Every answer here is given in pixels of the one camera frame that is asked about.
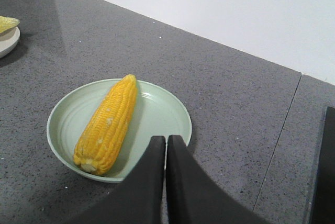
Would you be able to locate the black glass gas hob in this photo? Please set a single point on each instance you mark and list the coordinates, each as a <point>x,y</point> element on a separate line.
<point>323,202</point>

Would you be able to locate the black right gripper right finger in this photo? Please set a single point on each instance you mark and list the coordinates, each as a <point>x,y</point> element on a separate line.
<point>192,197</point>

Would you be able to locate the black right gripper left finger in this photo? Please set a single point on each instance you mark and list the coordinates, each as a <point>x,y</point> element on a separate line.
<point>137,199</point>

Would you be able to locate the corn cob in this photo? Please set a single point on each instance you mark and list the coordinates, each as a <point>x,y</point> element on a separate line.
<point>7,23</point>
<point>99,145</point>

